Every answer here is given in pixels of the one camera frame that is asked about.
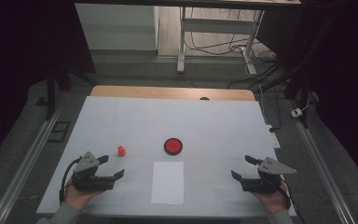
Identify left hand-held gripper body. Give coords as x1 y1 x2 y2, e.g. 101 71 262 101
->
71 151 116 192

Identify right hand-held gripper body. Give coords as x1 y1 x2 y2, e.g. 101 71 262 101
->
241 157 297 194

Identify round red ink pad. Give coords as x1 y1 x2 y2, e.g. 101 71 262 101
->
163 137 184 157

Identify person's right hand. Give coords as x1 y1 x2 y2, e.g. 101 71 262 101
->
251 182 290 215

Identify person's left hand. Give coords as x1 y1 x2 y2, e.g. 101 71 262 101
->
63 178 103 211

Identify white power strip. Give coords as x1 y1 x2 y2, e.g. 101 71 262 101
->
265 124 282 149

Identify white paper sheet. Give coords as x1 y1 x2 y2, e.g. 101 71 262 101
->
150 161 186 206

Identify large white table cover sheet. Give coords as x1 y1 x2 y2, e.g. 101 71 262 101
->
36 95 297 217

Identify black metal stand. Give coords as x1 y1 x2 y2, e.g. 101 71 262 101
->
45 60 98 121
251 60 320 129

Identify white cabinet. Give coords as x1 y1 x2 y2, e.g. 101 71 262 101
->
75 3 159 51

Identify dark curtain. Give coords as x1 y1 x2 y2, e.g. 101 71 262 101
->
0 0 96 171
256 0 358 190

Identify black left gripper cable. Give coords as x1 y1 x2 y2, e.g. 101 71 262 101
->
59 157 82 205

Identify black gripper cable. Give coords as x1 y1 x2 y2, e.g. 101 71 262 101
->
59 157 82 205
279 175 307 224

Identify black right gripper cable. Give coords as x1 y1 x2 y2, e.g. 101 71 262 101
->
279 175 307 224

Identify black rectangular floor frame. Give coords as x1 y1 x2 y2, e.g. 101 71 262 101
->
47 120 72 144

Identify aluminium floor rail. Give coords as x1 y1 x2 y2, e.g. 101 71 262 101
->
0 105 64 224
287 99 357 224

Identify thick black floor cable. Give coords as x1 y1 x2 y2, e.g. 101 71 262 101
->
227 62 282 91

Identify tangle of floor cables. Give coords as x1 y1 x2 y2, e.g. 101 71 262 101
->
185 7 278 63

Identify white desk frame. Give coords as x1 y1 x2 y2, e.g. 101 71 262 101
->
176 6 266 77

